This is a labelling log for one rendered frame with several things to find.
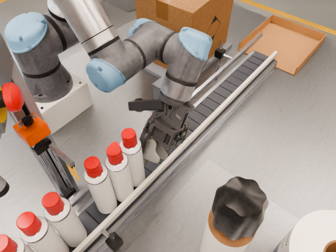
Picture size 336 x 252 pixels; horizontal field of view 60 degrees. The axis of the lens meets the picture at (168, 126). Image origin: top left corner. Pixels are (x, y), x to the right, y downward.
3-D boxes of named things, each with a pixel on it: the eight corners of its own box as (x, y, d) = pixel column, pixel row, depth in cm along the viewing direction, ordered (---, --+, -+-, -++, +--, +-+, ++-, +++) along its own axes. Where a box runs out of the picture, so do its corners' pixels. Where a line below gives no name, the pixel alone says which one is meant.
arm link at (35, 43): (11, 64, 88) (-11, 23, 78) (48, 44, 95) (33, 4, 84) (34, 80, 83) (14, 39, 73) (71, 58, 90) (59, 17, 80)
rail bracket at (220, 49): (226, 88, 111) (233, 52, 98) (210, 80, 114) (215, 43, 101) (230, 83, 112) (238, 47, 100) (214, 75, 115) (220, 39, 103)
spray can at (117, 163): (128, 206, 75) (117, 163, 59) (111, 198, 77) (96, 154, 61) (138, 190, 78) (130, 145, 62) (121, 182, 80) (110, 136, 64)
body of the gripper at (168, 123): (165, 153, 69) (183, 108, 64) (139, 134, 72) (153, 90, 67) (182, 145, 75) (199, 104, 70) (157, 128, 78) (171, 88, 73)
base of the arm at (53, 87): (38, 110, 89) (26, 85, 82) (18, 85, 97) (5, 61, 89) (81, 87, 96) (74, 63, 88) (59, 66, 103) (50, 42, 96)
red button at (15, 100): (-13, 99, 35) (14, 95, 35) (-9, 79, 37) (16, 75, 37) (1, 120, 38) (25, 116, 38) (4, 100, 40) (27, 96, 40)
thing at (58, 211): (74, 252, 68) (46, 218, 52) (61, 238, 70) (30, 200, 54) (92, 235, 70) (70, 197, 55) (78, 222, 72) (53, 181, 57)
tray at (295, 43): (294, 75, 115) (297, 67, 112) (237, 50, 126) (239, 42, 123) (323, 42, 130) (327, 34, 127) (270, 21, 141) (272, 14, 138)
